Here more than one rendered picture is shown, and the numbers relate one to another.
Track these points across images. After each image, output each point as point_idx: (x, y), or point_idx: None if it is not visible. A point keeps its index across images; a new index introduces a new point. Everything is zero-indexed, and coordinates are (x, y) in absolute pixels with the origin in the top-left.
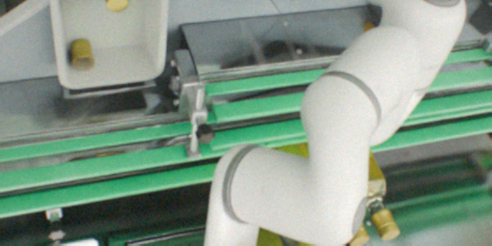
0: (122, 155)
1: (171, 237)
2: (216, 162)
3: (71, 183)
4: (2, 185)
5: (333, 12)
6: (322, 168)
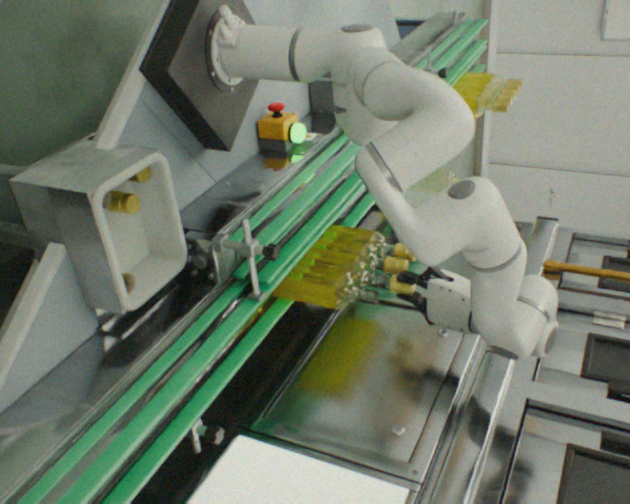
0: (214, 333)
1: (285, 389)
2: (265, 311)
3: (186, 398)
4: (155, 414)
5: (246, 163)
6: (435, 89)
